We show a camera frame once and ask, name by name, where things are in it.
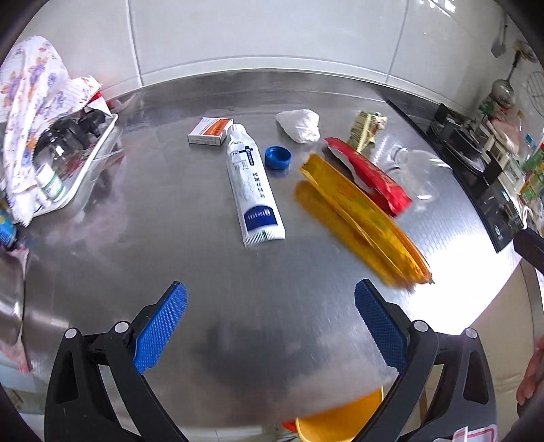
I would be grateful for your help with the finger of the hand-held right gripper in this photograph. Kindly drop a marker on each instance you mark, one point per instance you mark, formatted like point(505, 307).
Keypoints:
point(531, 250)

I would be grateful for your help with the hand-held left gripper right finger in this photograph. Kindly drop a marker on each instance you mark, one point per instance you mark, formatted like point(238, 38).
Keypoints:
point(382, 327)

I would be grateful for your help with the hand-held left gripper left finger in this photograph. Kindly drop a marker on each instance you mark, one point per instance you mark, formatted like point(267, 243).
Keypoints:
point(161, 327)

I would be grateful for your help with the yellow waste bin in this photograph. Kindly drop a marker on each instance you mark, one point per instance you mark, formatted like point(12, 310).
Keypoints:
point(340, 420)

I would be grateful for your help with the yellow snack wrapper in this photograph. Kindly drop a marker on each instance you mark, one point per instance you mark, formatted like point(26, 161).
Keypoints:
point(361, 212)

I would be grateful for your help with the clear plastic bottle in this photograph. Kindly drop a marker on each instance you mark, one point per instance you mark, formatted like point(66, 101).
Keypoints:
point(420, 170)

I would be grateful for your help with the red snack wrapper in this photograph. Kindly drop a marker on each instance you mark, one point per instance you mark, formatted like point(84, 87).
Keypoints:
point(376, 178)

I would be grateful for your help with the white toothpaste tube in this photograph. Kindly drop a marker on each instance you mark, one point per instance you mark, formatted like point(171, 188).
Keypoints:
point(255, 191)

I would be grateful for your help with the green beige wrapper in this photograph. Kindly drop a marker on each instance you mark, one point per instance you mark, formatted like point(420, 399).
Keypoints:
point(365, 129)

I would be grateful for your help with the white orange medicine box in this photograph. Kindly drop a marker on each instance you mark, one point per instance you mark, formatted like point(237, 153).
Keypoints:
point(210, 131)

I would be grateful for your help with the person's right hand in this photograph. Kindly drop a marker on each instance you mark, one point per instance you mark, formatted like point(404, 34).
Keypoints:
point(533, 380)

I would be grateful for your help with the black cooktop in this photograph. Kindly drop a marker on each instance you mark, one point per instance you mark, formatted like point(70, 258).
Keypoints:
point(488, 204)

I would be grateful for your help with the black burner grate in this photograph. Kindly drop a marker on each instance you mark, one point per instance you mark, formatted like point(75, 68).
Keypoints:
point(463, 140)

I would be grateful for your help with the white plastic tray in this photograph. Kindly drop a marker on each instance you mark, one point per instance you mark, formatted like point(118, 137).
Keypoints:
point(91, 170)

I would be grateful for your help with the small green label bottle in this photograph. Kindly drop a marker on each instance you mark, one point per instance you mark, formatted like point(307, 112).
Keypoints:
point(51, 182)

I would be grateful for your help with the blue bottle cap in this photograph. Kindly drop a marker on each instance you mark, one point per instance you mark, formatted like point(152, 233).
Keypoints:
point(278, 158)

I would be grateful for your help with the crumpled white tissue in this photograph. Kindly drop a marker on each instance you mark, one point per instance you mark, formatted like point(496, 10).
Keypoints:
point(299, 124)

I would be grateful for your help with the floral cloth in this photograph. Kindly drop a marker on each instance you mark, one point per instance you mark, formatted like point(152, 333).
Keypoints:
point(32, 85)

